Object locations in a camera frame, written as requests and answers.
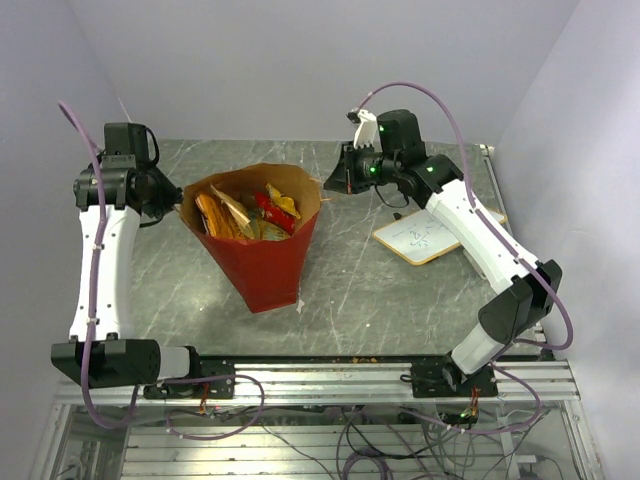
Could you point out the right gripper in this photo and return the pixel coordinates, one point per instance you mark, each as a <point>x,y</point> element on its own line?
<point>344,179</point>

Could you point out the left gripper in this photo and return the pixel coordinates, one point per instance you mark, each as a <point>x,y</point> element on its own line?
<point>171,195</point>

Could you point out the orange honey dijon chip bag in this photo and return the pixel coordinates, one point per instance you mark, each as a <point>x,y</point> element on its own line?
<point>217,218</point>

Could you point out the red paper bag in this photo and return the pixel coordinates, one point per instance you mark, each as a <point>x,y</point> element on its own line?
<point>266,273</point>

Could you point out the tan kettle chip bag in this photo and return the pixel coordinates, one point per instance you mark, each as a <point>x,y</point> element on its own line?
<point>237,210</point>

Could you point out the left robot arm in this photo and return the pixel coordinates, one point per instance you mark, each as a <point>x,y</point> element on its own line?
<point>120,193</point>

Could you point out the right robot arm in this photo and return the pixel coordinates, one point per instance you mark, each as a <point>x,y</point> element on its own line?
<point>388,149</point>

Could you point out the red doritos bag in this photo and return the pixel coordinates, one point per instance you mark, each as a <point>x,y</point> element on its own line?
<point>261,229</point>

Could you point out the red cheetos bag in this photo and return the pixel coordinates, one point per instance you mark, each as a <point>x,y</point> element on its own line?
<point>274,214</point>

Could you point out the yellow snack packet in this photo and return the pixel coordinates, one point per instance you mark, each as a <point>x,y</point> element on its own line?
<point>285,203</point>

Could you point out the small whiteboard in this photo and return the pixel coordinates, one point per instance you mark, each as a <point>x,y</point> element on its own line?
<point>418,238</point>

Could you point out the white whiteboard stand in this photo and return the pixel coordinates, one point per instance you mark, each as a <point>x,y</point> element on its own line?
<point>481,258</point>

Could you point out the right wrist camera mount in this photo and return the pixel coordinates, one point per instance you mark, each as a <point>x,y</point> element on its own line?
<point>366,127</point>

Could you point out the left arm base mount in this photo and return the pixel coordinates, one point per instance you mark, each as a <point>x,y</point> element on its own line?
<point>215,379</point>

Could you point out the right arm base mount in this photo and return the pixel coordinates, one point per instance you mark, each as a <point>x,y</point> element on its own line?
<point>438,377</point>

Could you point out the aluminium rail frame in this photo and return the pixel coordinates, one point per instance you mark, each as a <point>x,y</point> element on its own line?
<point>335,418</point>

